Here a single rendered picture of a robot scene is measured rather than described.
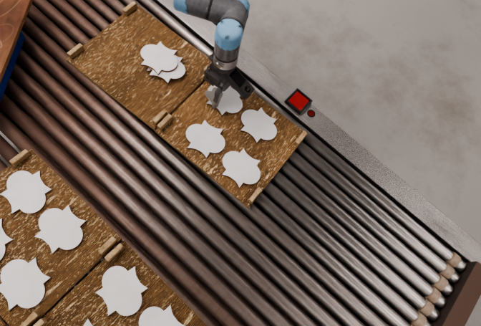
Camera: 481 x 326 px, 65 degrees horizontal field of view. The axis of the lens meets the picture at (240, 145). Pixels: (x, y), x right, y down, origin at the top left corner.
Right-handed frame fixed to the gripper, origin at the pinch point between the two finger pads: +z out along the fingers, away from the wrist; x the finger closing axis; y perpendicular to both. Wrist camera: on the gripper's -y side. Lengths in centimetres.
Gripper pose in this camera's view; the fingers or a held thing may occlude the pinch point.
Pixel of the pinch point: (225, 98)
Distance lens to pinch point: 137.0
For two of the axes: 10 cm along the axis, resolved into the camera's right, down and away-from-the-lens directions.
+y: -7.8, -6.0, 1.6
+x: -6.1, 6.9, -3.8
